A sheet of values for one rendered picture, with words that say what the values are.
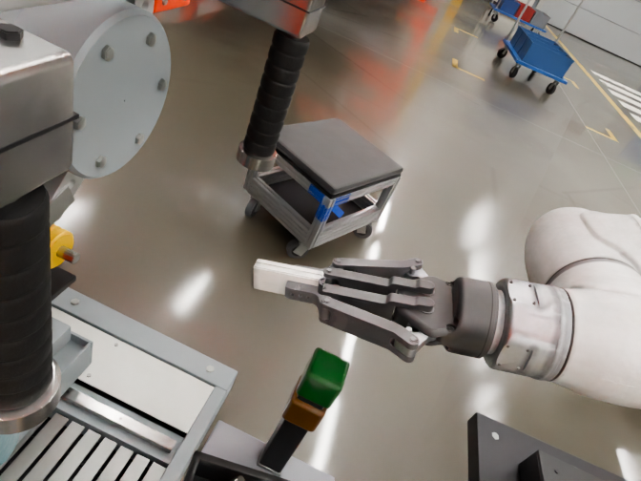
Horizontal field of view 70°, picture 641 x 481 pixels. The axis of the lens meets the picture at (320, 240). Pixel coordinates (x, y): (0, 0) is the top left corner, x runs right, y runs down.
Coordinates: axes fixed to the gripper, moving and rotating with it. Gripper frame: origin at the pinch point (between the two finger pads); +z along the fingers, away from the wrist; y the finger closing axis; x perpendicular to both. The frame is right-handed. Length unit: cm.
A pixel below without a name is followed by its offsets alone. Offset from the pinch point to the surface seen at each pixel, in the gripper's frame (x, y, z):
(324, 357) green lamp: 5.7, 4.0, -5.2
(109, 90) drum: -20.0, 6.9, 11.5
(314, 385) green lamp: 6.8, 6.8, -4.8
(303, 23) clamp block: -22.6, -8.8, 1.9
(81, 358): 45, -15, 45
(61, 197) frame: 0.2, -6.9, 30.6
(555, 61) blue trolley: 83, -510, -157
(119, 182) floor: 51, -88, 81
